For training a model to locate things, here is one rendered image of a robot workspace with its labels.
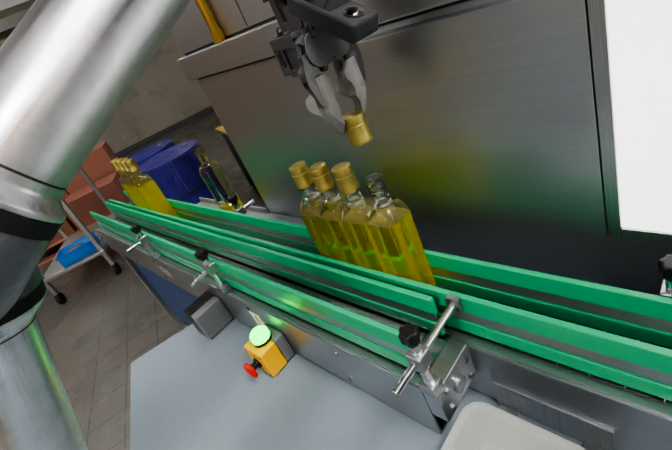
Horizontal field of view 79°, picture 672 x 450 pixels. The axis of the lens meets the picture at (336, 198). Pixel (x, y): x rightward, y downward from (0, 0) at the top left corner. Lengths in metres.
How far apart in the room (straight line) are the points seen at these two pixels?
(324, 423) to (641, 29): 0.76
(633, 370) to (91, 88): 0.61
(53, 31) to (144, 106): 9.57
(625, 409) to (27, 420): 0.65
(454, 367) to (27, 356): 0.53
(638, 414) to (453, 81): 0.47
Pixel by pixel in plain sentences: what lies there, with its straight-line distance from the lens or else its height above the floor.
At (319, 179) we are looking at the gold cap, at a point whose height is 1.14.
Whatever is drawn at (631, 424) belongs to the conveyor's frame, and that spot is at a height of 0.84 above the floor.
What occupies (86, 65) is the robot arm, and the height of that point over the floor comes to 1.43.
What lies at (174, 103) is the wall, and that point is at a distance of 9.92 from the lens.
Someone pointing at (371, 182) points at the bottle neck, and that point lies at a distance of 0.62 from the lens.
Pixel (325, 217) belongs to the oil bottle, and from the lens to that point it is 0.73.
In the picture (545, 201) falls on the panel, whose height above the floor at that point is 1.03.
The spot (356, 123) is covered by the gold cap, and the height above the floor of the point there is 1.24.
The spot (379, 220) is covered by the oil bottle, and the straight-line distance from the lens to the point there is 0.65.
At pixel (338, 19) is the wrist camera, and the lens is 0.50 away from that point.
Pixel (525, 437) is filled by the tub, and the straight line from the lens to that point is 0.68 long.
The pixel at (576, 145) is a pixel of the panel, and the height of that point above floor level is 1.13.
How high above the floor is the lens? 1.42
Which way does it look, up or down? 26 degrees down
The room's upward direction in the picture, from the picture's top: 24 degrees counter-clockwise
